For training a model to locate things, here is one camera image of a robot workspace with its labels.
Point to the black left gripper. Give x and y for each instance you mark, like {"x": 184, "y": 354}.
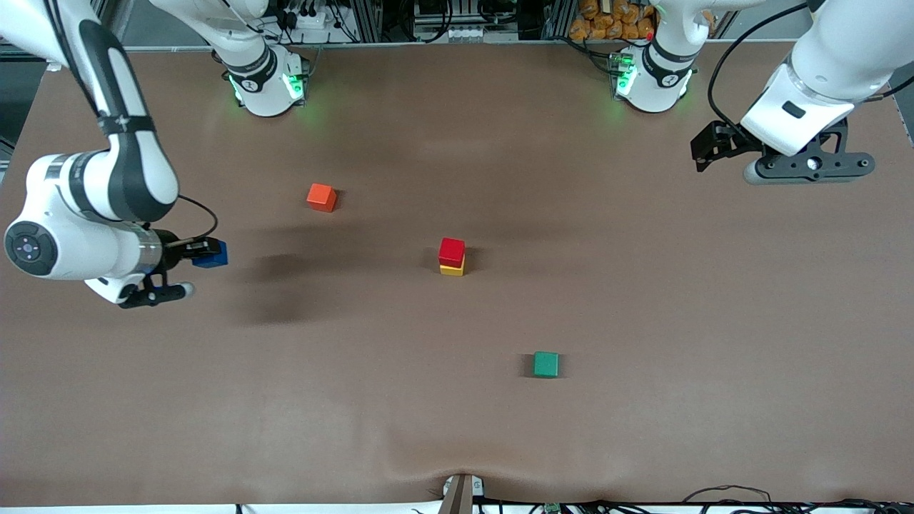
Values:
{"x": 720, "y": 139}

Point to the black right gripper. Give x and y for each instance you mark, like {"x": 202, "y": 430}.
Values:
{"x": 172, "y": 253}

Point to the blue wooden block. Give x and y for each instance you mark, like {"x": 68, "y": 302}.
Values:
{"x": 214, "y": 258}

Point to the red wooden block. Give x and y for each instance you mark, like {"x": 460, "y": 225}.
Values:
{"x": 451, "y": 252}

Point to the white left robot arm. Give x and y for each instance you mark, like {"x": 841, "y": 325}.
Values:
{"x": 835, "y": 57}

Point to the orange wooden block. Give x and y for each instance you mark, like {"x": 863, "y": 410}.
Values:
{"x": 321, "y": 198}

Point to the yellow wooden block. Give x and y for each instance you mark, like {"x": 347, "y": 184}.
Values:
{"x": 452, "y": 270}

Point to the white terminal block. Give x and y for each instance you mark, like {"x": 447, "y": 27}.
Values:
{"x": 465, "y": 33}

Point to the green wooden block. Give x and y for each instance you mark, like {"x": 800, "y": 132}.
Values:
{"x": 546, "y": 364}

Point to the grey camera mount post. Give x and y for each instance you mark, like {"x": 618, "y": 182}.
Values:
{"x": 460, "y": 494}

